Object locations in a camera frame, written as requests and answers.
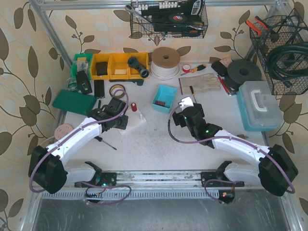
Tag brown tape roll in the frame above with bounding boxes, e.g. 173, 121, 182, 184
109, 84, 126, 99

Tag red spring short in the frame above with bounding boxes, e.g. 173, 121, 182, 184
131, 103, 138, 112

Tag red spring long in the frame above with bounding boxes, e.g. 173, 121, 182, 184
155, 101, 166, 107

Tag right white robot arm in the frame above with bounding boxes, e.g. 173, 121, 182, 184
168, 97, 298, 196

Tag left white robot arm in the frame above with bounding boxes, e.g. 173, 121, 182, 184
28, 97, 129, 194

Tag black yellow screwdriver thin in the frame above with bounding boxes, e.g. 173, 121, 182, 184
190, 86, 197, 103

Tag black aluminium extrusion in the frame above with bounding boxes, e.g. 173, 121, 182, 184
94, 80, 105, 99

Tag black orange screwdriver left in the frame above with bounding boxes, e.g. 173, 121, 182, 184
95, 136, 117, 150

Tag teal plastic bin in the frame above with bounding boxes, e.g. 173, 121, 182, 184
152, 85, 177, 114

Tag beige work glove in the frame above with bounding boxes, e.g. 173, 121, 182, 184
179, 73, 221, 95

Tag black foam block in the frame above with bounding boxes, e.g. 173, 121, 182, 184
96, 62, 108, 76

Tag yellow triple bin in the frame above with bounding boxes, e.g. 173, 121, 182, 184
90, 52, 149, 80

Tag red utility knife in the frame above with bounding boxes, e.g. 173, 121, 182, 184
217, 74, 237, 96

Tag grey pipe fitting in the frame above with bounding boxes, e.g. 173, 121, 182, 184
127, 57, 149, 78

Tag green case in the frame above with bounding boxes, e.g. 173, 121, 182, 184
52, 90, 97, 116

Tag red white tape roll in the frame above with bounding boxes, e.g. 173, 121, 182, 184
182, 64, 191, 73

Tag brass padlock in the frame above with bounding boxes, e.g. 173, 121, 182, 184
237, 134, 249, 140

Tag black sander block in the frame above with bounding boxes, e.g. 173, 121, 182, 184
211, 61, 228, 77

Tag green bin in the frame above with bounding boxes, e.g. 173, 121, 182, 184
71, 54, 93, 79

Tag pink round power strip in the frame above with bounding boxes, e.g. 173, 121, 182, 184
54, 124, 73, 140

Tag clear teal toolbox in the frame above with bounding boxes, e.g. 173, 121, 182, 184
236, 81, 283, 132

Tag black disc spool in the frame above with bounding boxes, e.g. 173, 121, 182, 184
224, 59, 262, 90

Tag black electrical tape roll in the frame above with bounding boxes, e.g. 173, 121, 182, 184
168, 13, 187, 25

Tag white peg base plate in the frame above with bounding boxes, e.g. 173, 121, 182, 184
118, 109, 146, 135

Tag white cable spool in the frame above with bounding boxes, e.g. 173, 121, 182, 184
150, 47, 180, 81

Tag wire basket top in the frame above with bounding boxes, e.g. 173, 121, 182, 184
125, 0, 208, 40

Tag wire basket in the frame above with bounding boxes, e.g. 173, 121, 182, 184
245, 14, 308, 95
125, 0, 208, 40

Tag orange handled pliers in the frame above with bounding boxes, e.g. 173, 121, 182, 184
245, 15, 270, 36

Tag black coiled hose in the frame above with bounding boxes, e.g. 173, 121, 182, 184
267, 14, 308, 82

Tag wire basket right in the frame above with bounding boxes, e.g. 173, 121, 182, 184
245, 14, 308, 95

